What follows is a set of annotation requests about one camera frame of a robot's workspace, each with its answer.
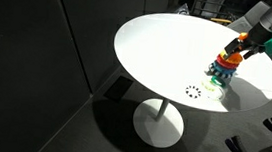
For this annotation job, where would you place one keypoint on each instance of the white table pedestal base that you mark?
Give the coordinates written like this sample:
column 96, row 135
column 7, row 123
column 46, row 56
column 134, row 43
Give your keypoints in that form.
column 158, row 126

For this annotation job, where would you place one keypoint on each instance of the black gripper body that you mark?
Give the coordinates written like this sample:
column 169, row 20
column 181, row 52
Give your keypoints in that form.
column 259, row 36

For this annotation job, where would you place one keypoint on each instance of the yellow bar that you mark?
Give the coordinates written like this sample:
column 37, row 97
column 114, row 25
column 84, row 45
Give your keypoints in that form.
column 221, row 20

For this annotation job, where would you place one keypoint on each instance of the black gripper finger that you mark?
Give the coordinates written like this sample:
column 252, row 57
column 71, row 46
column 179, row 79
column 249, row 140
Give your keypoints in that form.
column 232, row 48
column 255, row 52

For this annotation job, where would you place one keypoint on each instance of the dark metal rack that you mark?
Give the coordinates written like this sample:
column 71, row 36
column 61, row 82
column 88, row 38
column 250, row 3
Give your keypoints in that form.
column 211, row 4

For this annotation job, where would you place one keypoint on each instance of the dark flat floor panel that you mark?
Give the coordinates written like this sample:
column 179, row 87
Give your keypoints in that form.
column 118, row 88

